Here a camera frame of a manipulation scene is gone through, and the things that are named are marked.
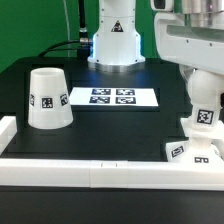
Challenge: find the white left rail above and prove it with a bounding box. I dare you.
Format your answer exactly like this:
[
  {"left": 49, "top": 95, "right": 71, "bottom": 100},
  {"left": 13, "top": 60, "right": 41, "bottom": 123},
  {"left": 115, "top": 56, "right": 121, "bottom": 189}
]
[{"left": 0, "top": 116, "right": 17, "bottom": 155}]

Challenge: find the white marker sheet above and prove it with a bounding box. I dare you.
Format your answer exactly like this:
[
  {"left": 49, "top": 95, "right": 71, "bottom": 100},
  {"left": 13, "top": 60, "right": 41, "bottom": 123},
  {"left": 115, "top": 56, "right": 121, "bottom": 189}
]
[{"left": 70, "top": 87, "right": 158, "bottom": 107}]

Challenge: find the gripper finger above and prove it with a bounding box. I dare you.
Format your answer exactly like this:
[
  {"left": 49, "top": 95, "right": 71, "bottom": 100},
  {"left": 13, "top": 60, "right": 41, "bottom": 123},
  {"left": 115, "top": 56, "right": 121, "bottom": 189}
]
[{"left": 179, "top": 65, "right": 195, "bottom": 84}]

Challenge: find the white lamp bulb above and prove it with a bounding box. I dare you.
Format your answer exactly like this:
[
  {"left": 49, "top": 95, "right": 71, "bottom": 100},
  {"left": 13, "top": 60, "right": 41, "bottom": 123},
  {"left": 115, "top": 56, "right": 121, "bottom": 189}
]
[{"left": 187, "top": 70, "right": 224, "bottom": 129}]

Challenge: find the white front rail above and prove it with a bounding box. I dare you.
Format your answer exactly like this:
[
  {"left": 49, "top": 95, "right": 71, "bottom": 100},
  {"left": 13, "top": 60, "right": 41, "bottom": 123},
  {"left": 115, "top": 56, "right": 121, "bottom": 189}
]
[{"left": 0, "top": 158, "right": 224, "bottom": 191}]

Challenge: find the black cable with connector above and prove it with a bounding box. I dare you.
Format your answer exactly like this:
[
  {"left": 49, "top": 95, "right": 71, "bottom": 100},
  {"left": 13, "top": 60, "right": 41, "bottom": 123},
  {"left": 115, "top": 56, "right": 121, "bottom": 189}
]
[{"left": 38, "top": 0, "right": 94, "bottom": 59}]

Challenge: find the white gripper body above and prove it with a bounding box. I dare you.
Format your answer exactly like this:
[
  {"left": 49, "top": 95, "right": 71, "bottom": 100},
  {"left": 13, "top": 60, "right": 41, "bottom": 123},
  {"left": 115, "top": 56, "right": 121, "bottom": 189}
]
[{"left": 149, "top": 0, "right": 224, "bottom": 75}]

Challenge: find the white lamp shade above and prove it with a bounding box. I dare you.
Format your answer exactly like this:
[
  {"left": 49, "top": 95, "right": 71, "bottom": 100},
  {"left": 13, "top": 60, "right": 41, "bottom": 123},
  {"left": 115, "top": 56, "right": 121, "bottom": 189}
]
[{"left": 28, "top": 67, "right": 73, "bottom": 129}]

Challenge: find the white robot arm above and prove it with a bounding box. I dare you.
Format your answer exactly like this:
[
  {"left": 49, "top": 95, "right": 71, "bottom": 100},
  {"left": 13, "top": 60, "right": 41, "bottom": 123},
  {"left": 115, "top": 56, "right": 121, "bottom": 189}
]
[{"left": 88, "top": 0, "right": 224, "bottom": 85}]

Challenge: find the white lamp base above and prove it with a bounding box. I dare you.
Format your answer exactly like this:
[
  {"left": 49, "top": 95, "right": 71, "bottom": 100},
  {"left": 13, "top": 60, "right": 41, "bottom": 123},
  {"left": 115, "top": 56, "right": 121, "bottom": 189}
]
[{"left": 163, "top": 117, "right": 224, "bottom": 164}]

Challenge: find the white rail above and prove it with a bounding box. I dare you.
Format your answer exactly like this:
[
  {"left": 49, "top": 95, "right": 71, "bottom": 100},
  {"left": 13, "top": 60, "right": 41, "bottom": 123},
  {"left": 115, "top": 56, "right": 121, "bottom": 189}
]
[
  {"left": 0, "top": 116, "right": 17, "bottom": 155},
  {"left": 0, "top": 158, "right": 224, "bottom": 191}
]

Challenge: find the white thin cable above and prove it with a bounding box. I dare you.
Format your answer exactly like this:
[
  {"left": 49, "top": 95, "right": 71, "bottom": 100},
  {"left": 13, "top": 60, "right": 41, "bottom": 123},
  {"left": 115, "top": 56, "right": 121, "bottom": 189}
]
[{"left": 62, "top": 0, "right": 72, "bottom": 58}]

